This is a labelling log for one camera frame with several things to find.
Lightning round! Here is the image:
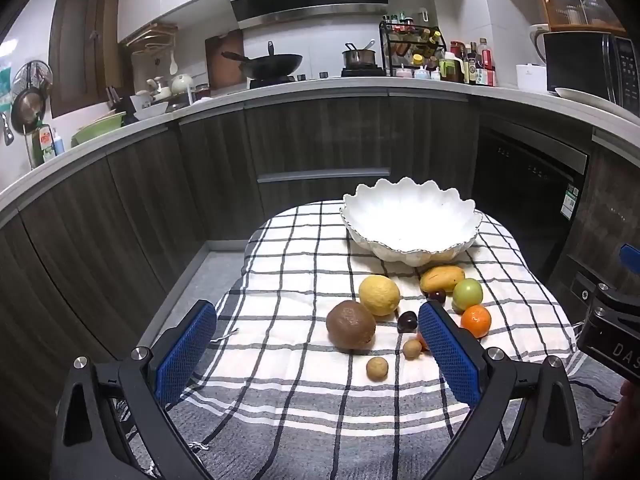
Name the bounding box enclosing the green plastic basin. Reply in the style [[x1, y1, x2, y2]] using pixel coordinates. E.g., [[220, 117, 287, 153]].
[[71, 111, 127, 147]]

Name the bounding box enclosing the green dish soap bottle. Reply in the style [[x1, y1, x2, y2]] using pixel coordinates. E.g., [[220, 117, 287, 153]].
[[31, 120, 56, 166]]

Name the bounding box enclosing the row of condiment bottles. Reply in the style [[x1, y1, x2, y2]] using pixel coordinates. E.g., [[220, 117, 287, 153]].
[[446, 37, 497, 87]]

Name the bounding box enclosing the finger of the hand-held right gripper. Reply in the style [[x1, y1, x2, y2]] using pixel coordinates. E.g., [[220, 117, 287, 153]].
[[619, 244, 640, 275], [594, 282, 640, 330]]

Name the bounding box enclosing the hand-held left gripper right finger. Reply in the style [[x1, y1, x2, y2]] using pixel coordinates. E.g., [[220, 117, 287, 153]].
[[417, 300, 586, 480]]

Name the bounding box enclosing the black microwave oven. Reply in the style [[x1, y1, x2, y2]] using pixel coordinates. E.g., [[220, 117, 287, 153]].
[[542, 31, 638, 106]]

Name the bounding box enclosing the brown kiwi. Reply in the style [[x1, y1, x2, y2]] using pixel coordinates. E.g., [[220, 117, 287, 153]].
[[326, 300, 377, 352]]

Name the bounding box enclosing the black white checked cloth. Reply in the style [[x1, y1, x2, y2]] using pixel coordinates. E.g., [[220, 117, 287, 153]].
[[120, 200, 626, 480]]

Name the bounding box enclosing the brown wooden door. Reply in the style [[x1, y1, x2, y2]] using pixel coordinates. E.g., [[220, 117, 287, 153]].
[[48, 0, 123, 118]]

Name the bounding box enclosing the green white sticker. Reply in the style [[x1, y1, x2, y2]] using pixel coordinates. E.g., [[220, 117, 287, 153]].
[[560, 184, 580, 218]]

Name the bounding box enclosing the white plain bowl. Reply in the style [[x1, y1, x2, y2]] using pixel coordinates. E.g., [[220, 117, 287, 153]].
[[131, 101, 170, 122]]

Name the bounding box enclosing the hanging frying pan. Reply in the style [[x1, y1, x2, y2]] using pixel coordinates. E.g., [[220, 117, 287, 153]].
[[11, 85, 43, 133]]

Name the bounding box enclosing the brown cutting board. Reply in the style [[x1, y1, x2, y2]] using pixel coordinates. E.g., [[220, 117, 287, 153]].
[[205, 30, 246, 91]]

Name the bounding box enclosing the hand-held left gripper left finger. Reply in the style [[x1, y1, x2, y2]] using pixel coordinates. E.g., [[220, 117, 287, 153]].
[[50, 300, 217, 480]]

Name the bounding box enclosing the yellow mango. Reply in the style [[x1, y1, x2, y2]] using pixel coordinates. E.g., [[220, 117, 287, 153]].
[[419, 265, 466, 295]]

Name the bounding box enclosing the black wok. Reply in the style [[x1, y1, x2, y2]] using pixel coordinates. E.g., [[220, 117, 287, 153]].
[[221, 41, 304, 81]]

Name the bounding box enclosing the white plate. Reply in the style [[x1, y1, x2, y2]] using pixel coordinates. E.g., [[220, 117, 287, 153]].
[[554, 87, 631, 116]]

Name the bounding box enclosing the steel saucepan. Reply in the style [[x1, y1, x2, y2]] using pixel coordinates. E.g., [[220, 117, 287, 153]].
[[342, 40, 378, 68]]

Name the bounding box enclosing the white scalloped bowl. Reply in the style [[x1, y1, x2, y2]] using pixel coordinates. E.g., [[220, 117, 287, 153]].
[[340, 177, 484, 267]]

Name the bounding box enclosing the black built-in dishwasher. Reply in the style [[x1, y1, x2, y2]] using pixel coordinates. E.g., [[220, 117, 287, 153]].
[[472, 127, 590, 281]]

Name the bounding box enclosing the wooden hanging rack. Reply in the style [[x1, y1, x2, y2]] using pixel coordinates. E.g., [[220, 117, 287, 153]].
[[122, 22, 178, 53]]

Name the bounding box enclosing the black knife block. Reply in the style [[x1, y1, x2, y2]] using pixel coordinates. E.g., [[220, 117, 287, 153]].
[[106, 86, 136, 121]]

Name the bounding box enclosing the orange mandarin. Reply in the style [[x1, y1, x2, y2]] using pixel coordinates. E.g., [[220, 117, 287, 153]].
[[460, 305, 492, 339]]

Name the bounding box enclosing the black gas stove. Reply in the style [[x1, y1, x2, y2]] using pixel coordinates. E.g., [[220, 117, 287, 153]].
[[248, 66, 387, 90]]

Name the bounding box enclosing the yellow lemon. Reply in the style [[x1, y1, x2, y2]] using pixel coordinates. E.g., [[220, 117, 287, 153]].
[[358, 275, 402, 317]]

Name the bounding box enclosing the grey drawer handle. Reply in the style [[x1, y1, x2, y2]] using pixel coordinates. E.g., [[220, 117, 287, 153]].
[[257, 166, 392, 183]]

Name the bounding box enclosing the black wire spice rack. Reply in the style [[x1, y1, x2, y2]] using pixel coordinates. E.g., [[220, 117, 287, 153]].
[[378, 16, 447, 78]]

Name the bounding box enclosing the green plum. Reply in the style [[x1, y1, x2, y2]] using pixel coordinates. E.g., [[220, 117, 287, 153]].
[[452, 278, 483, 313]]

